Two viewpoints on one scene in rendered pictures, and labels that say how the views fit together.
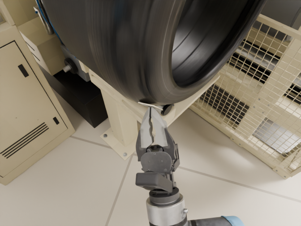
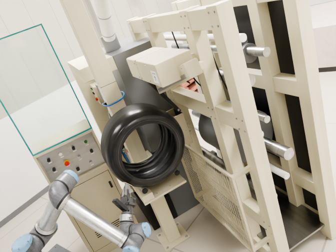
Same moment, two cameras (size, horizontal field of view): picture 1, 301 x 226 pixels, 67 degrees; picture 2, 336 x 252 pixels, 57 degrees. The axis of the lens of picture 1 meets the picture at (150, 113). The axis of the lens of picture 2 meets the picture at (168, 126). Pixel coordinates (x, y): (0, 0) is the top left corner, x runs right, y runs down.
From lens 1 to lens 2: 1.85 m
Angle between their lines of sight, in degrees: 40
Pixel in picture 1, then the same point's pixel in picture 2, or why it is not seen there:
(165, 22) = (117, 158)
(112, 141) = (162, 239)
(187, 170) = not seen: outside the picture
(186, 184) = not seen: outside the picture
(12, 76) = (105, 186)
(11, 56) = (106, 176)
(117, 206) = not seen: outside the picture
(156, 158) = (123, 199)
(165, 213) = (122, 216)
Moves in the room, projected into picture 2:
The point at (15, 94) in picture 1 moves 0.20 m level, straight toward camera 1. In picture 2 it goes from (106, 196) to (110, 207)
